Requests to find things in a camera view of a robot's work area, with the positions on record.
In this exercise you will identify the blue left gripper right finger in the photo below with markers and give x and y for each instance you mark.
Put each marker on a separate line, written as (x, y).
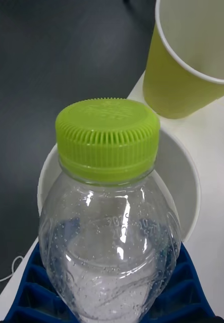
(185, 297)

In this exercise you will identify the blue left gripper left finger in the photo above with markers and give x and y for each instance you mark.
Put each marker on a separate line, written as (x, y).
(28, 297)

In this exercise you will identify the clear bottle with green cap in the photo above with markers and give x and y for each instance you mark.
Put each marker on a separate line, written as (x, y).
(107, 126)

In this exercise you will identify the yellow-green waste bin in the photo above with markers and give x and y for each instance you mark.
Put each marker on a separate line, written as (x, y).
(167, 88)

